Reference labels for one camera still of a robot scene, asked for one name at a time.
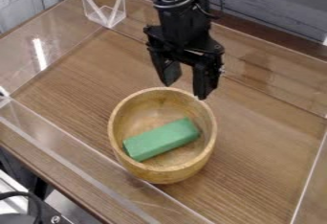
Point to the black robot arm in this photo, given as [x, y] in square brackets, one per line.
[180, 41]

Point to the clear acrylic corner bracket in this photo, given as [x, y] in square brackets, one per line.
[104, 15]

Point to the clear acrylic tray enclosure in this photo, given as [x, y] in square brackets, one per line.
[67, 70]

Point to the green rectangular block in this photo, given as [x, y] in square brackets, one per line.
[160, 139]

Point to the brown wooden bowl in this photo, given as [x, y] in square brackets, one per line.
[148, 109]

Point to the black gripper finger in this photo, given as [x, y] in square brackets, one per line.
[167, 66]
[206, 79]

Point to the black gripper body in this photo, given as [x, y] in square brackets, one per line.
[202, 50]

